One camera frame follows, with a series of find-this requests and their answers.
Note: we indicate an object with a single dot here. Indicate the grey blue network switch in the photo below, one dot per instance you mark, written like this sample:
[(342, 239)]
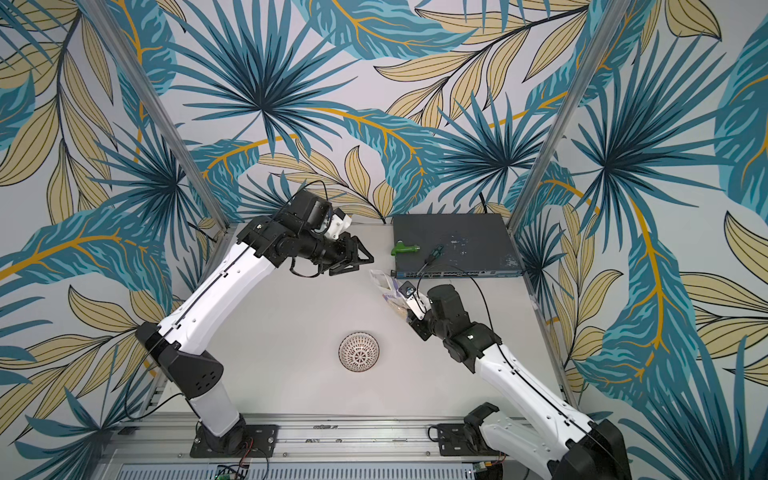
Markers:
[(476, 245)]

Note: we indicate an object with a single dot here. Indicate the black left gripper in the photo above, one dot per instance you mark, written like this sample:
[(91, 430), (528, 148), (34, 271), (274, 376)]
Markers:
[(354, 256)]

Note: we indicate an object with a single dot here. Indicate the white purple oats bag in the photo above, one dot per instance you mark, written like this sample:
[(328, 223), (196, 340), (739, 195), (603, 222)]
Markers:
[(389, 290)]

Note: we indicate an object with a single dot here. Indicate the aluminium right corner post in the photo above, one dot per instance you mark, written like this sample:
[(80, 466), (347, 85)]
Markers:
[(603, 22)]

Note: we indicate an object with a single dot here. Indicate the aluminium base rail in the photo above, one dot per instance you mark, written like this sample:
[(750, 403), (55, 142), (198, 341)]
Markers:
[(307, 447)]

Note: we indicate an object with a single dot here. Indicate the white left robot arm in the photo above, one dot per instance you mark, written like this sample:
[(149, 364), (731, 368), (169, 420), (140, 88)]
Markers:
[(178, 343)]

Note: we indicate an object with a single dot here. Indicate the aluminium corner post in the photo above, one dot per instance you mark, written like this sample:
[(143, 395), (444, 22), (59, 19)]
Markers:
[(603, 22), (108, 28)]

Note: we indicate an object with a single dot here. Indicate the green T-handle tool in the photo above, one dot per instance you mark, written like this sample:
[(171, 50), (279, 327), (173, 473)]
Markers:
[(401, 248)]

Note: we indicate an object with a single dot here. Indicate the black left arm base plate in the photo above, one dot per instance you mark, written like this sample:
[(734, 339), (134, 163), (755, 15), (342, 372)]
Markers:
[(250, 440)]

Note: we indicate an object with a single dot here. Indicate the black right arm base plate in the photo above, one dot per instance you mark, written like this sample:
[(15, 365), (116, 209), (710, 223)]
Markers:
[(451, 440)]

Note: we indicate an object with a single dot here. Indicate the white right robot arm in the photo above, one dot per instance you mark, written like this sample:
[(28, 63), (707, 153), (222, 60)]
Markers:
[(556, 440)]

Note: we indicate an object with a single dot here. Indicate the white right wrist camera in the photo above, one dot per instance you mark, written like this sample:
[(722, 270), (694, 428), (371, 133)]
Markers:
[(414, 301)]

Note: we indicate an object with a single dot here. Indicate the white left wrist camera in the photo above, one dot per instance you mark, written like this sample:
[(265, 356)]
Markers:
[(338, 224)]

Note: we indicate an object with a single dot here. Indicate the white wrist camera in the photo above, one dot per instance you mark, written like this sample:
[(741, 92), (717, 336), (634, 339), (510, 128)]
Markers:
[(414, 301), (338, 224)]

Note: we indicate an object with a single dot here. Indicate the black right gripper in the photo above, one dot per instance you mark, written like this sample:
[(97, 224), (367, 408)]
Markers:
[(424, 322)]

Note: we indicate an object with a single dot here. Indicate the aluminium left corner post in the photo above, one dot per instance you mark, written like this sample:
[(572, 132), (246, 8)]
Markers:
[(108, 28)]

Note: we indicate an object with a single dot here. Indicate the patterned breakfast bowl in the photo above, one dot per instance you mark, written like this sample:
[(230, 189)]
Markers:
[(358, 352)]

